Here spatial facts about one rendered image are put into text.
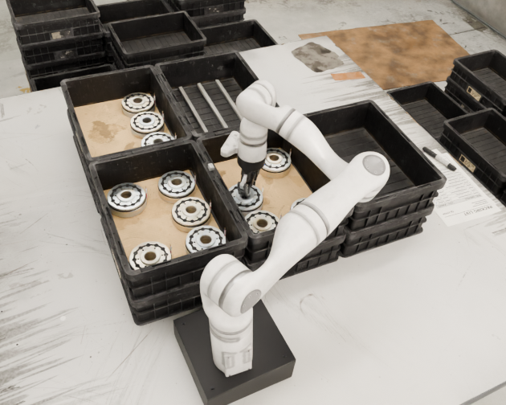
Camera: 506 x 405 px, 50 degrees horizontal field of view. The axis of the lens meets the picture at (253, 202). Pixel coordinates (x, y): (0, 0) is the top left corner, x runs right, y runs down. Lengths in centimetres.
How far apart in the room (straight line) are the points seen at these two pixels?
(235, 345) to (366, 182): 45
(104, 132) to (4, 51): 218
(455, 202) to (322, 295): 61
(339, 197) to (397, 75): 264
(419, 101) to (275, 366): 206
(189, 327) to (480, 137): 183
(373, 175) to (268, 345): 46
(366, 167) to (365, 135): 60
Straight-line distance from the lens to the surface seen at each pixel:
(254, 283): 101
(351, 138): 179
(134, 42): 286
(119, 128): 176
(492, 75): 325
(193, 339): 133
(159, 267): 125
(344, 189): 117
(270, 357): 130
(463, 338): 156
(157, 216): 148
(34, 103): 215
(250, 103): 126
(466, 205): 189
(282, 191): 156
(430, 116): 298
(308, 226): 110
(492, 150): 271
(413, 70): 385
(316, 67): 233
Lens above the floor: 193
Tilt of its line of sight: 46 degrees down
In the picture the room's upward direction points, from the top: 6 degrees clockwise
